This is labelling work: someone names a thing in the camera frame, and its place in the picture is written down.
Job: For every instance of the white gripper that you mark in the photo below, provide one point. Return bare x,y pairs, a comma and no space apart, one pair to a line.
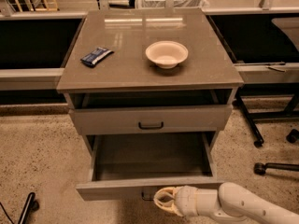
186,200

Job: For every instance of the grey drawer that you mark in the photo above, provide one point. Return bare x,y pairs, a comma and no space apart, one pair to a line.
119,112
136,166

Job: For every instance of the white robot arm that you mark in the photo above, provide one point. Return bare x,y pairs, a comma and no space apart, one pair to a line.
229,204

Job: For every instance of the grey top drawer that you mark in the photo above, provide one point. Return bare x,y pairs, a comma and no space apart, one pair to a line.
119,112

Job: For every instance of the grey drawer cabinet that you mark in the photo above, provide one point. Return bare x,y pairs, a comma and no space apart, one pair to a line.
128,33

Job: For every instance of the black chair base leg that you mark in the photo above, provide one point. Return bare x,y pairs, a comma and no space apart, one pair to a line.
260,168

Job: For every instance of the black caster wheel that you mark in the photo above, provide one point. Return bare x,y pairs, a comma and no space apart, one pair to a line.
293,136

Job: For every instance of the black stand leg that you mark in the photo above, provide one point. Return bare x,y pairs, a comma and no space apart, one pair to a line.
31,205

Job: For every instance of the white paper bowl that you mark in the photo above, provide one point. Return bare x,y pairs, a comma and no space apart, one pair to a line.
166,54

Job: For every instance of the blue snack packet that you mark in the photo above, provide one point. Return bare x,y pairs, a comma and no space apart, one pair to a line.
96,56

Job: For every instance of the black table leg frame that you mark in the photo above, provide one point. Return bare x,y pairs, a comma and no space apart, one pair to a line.
287,113

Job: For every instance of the grey rail shelf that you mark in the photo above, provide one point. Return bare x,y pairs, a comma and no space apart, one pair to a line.
30,79

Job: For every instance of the white wire basket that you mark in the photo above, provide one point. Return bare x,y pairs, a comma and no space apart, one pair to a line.
144,4

